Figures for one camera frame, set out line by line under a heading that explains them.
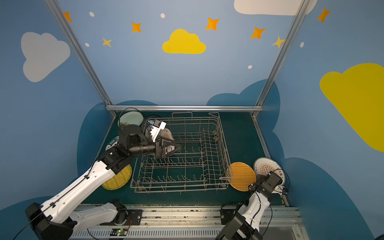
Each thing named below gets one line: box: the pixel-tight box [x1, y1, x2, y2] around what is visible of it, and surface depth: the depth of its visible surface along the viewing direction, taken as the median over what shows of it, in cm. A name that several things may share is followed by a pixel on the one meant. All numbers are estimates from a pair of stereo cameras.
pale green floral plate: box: [117, 111, 144, 128], surface depth 121 cm
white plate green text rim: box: [105, 135, 120, 151], surface depth 103 cm
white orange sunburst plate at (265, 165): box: [253, 157, 286, 183], surface depth 94 cm
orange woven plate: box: [226, 162, 257, 192], surface depth 90 cm
